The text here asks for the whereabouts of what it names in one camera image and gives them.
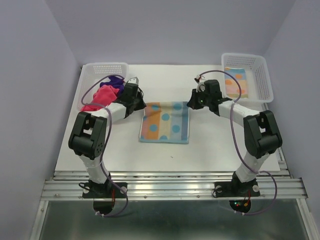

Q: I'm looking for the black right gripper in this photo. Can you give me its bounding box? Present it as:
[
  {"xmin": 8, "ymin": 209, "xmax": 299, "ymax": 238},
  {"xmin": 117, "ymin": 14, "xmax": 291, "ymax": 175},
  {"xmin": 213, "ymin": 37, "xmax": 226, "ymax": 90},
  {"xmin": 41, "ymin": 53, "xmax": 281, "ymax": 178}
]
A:
[{"xmin": 186, "ymin": 87, "xmax": 211, "ymax": 110}]

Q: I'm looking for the pink microfiber towel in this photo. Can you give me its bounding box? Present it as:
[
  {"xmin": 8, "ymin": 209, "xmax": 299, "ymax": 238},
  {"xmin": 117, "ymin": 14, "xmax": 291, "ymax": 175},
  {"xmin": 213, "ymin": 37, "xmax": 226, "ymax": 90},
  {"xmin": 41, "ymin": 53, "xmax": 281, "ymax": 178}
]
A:
[{"xmin": 81, "ymin": 85, "xmax": 120, "ymax": 112}]

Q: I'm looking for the blue dotted striped towel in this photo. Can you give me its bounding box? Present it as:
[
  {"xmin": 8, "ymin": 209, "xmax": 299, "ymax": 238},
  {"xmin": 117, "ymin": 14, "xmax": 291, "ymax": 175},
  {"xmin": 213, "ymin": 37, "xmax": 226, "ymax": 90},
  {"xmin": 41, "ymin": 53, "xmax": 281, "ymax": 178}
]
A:
[{"xmin": 139, "ymin": 101, "xmax": 190, "ymax": 144}]

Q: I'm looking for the orange blue dotted towel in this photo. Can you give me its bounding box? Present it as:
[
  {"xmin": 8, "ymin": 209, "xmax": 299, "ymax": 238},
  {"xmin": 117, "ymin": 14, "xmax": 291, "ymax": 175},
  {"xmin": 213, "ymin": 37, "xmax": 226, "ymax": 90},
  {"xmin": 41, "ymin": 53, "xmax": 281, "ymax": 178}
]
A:
[{"xmin": 224, "ymin": 67, "xmax": 249, "ymax": 99}]

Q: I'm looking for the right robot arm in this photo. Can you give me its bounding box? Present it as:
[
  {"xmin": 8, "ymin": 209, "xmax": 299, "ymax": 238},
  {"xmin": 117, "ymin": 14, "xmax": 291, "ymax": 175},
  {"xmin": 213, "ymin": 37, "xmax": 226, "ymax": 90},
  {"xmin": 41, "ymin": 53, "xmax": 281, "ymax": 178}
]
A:
[{"xmin": 187, "ymin": 79, "xmax": 283, "ymax": 195}]

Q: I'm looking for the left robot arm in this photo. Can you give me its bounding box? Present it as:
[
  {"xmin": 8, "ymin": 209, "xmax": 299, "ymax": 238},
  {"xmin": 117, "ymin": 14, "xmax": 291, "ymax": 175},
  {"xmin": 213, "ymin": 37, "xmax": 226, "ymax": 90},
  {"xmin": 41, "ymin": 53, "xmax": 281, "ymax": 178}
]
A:
[{"xmin": 68, "ymin": 82, "xmax": 146, "ymax": 197}]

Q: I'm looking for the purple towel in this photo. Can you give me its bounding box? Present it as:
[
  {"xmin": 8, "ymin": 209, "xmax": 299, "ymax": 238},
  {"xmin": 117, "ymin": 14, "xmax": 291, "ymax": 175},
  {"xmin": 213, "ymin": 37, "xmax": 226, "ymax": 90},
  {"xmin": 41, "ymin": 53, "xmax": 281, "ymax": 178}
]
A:
[{"xmin": 99, "ymin": 75, "xmax": 125, "ymax": 97}]

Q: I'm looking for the white left plastic basket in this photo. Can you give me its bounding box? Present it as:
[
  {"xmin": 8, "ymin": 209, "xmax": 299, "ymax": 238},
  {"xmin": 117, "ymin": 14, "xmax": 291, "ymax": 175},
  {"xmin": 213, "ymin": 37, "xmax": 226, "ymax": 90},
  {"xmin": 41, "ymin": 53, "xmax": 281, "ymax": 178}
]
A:
[{"xmin": 74, "ymin": 62, "xmax": 129, "ymax": 111}]

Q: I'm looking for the white plastic basket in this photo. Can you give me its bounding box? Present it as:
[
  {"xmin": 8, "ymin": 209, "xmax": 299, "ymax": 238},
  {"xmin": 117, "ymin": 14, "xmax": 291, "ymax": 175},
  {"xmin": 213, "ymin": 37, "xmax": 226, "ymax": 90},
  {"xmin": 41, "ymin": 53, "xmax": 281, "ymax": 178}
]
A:
[
  {"xmin": 221, "ymin": 53, "xmax": 274, "ymax": 104},
  {"xmin": 74, "ymin": 62, "xmax": 129, "ymax": 111}
]

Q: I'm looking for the white right plastic basket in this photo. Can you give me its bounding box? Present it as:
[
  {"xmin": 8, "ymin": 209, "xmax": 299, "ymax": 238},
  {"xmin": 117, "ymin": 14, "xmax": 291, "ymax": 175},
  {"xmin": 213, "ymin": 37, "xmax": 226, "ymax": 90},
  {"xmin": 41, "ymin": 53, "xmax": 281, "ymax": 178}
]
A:
[{"xmin": 221, "ymin": 53, "xmax": 274, "ymax": 104}]

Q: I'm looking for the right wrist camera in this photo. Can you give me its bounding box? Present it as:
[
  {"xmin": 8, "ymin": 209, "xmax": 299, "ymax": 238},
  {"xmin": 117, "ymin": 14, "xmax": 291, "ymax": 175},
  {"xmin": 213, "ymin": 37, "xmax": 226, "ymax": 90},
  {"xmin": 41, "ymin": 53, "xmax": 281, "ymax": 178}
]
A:
[{"xmin": 194, "ymin": 75, "xmax": 206, "ymax": 93}]

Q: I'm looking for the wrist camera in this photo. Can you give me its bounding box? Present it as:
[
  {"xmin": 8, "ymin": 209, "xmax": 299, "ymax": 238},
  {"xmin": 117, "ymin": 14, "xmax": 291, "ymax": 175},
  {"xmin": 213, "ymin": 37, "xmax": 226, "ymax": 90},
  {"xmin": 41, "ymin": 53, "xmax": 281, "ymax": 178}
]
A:
[
  {"xmin": 126, "ymin": 77, "xmax": 139, "ymax": 85},
  {"xmin": 194, "ymin": 75, "xmax": 206, "ymax": 93}
]

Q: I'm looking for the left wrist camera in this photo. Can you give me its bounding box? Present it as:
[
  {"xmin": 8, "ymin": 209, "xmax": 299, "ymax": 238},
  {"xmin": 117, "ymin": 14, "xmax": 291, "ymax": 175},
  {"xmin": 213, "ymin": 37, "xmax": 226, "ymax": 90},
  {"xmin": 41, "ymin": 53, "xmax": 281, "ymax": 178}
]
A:
[{"xmin": 126, "ymin": 77, "xmax": 139, "ymax": 85}]

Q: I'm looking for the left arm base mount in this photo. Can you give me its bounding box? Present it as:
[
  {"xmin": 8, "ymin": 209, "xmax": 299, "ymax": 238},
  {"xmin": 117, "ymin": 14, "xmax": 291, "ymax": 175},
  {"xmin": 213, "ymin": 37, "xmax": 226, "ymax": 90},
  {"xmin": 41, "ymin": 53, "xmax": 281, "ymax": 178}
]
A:
[{"xmin": 78, "ymin": 180, "xmax": 125, "ymax": 199}]

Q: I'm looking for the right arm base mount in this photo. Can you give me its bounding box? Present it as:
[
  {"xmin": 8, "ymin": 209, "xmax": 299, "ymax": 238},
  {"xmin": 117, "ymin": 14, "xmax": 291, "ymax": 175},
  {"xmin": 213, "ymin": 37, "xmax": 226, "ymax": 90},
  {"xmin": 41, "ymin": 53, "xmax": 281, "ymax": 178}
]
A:
[{"xmin": 212, "ymin": 172, "xmax": 261, "ymax": 199}]

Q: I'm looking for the aluminium rail frame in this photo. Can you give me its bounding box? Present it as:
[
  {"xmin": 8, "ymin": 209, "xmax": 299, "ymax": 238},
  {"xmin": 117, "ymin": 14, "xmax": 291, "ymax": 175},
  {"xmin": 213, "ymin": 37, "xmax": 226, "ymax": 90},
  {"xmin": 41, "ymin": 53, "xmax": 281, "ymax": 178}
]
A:
[{"xmin": 29, "ymin": 99, "xmax": 316, "ymax": 240}]

